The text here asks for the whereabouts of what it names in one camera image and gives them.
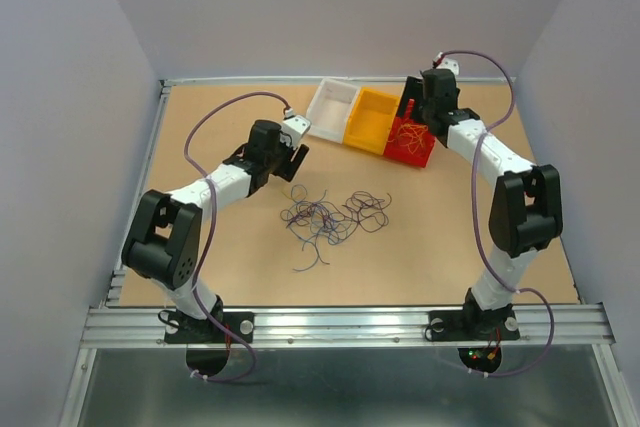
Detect aluminium front rail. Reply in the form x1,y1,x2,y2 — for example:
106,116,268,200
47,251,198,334
80,304,615,350

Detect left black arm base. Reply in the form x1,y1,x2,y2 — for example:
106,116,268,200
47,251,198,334
157,309,255,345

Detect yellow plastic bin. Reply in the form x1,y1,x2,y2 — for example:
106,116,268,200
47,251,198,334
343,88,400,156

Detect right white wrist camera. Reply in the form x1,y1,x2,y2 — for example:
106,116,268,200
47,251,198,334
432,52,460,76

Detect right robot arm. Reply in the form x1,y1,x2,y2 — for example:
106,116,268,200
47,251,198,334
398,68,563,337

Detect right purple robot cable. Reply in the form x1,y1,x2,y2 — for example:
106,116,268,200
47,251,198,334
439,49,555,379

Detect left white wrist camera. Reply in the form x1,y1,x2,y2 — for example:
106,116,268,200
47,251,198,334
280,115,311,149

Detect white plastic bin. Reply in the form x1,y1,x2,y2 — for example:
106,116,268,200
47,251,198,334
305,78,361,144

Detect yellow thin wires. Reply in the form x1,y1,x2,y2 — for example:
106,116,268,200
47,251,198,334
389,119,434,157

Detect thin wire bundle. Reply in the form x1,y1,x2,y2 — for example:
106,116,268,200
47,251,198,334
278,184,394,273

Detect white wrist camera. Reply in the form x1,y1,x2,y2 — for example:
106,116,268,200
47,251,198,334
280,115,311,149
432,52,460,76

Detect red plastic bin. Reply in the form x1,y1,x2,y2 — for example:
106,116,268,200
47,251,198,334
383,115,435,168

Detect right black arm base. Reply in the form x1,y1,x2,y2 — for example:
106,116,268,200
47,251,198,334
424,293,520,342

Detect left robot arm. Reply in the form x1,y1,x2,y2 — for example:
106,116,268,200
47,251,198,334
121,115,311,341

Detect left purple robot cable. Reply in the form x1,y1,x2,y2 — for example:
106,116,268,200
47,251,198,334
183,91,296,383

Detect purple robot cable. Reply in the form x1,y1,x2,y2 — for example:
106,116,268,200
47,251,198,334
439,49,555,379
183,91,296,383

